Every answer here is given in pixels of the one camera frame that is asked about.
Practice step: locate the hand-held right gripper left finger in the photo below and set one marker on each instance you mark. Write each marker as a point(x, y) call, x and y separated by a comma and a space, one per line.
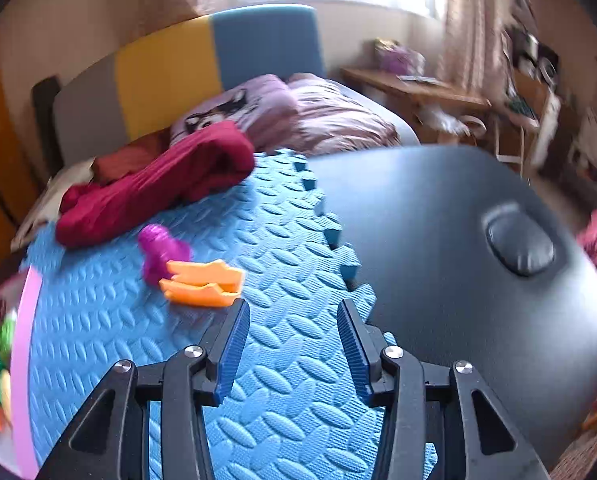
point(231, 350)

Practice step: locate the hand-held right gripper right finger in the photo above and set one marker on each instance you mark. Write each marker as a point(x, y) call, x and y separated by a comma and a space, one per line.
point(356, 350)

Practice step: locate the orange spiky plastic toy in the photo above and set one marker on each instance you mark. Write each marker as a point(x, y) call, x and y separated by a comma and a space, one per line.
point(203, 272)

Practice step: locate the magenta plastic toy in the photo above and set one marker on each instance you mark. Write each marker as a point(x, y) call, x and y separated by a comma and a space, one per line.
point(158, 250)

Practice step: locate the pink-edged white box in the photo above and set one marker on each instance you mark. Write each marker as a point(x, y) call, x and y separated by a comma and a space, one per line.
point(26, 360)

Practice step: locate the green plastic toy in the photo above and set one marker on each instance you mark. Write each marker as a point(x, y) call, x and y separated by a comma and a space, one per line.
point(6, 335)

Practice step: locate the blue foam mat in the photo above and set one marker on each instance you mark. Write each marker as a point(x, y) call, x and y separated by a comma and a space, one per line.
point(278, 270)

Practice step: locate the maroon blanket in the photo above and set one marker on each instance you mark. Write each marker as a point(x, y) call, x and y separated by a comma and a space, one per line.
point(178, 175)

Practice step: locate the pink quilt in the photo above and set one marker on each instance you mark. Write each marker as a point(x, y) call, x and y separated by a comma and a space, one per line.
point(338, 120)

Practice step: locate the white cloth bag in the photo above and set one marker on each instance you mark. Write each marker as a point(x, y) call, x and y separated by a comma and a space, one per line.
point(43, 205)

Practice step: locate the purple cat print pillow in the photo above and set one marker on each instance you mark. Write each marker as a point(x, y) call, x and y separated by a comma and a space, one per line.
point(258, 105)

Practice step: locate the white plastic bag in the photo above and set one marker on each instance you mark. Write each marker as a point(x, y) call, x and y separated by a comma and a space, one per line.
point(438, 117)

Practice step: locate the woven floor rug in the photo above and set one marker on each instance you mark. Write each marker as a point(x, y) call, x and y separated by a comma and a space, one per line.
point(588, 455)

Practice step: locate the wooden desk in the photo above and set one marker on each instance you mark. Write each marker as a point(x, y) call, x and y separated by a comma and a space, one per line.
point(428, 92)

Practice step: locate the remote control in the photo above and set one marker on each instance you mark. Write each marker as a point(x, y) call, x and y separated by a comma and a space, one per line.
point(418, 80)

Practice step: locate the grey yellow blue headboard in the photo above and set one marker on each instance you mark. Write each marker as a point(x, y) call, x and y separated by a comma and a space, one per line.
point(178, 75)

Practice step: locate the black rolled mat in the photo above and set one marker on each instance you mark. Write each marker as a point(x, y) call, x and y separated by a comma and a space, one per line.
point(46, 120)

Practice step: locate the purple storage box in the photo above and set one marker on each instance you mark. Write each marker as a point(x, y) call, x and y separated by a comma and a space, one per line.
point(401, 57)

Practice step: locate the wooden shelf unit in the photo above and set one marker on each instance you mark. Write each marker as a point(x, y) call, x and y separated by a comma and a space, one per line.
point(533, 55)

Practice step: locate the white frame chair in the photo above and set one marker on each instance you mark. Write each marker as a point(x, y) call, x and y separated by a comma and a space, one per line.
point(510, 135)

